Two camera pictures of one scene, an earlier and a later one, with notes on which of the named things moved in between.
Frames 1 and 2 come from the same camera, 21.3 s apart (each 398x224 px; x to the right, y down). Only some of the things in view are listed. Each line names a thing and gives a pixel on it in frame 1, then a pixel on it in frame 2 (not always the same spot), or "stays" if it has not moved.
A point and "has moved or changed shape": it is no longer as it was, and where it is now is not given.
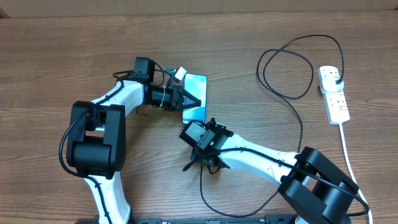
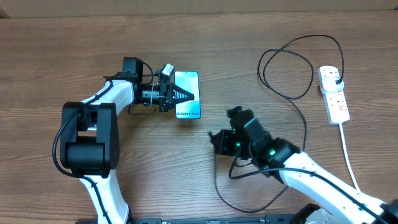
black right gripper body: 199,155 -> 233,145
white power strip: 336,102 stays
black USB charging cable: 272,93 -> 278,193
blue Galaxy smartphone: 196,85 has moved or changed shape
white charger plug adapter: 328,84 stays
